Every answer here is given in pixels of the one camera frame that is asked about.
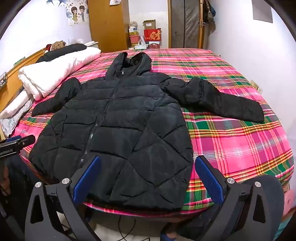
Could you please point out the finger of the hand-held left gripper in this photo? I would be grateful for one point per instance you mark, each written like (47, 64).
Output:
(13, 138)
(27, 141)

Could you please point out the cardboard box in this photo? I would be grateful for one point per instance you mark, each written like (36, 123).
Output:
(149, 24)

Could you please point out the small red box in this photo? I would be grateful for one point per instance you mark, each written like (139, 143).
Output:
(154, 45)

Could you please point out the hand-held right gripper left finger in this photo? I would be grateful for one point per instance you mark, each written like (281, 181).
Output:
(87, 176)

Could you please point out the cartoon wall poster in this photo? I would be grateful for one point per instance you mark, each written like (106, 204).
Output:
(77, 14)

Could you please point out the wooden wardrobe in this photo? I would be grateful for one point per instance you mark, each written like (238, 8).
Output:
(108, 25)

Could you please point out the white folded quilt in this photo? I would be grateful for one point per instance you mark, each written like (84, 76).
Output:
(53, 71)

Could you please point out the dark door with wooden frame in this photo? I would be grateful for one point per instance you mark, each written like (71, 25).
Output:
(189, 23)

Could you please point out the light patterned cloth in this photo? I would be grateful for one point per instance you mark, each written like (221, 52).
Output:
(11, 125)

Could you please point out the grey wall panel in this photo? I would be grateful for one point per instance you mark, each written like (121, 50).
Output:
(262, 10)

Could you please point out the black puffer jacket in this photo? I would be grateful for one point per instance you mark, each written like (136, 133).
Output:
(129, 115)

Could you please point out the wooden headboard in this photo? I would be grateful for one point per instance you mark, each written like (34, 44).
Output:
(13, 78)

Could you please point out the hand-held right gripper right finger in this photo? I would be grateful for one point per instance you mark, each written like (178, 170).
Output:
(208, 179)

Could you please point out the white pillow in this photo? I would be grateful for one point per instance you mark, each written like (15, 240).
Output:
(16, 104)

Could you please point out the large red gift box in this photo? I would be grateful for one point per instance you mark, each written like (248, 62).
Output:
(152, 35)

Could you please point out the blue slipper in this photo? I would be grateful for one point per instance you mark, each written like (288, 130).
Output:
(167, 237)

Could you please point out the black folded garment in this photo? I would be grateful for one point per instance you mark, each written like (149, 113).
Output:
(62, 52)

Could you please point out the pink plaid bed sheet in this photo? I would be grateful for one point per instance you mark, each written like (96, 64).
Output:
(231, 143)

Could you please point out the white plastic basket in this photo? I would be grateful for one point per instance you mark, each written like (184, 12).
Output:
(140, 46)

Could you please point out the red plastic container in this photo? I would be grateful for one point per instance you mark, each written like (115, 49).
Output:
(134, 39)

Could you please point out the brown plush toy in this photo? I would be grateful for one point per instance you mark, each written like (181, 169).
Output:
(57, 45)

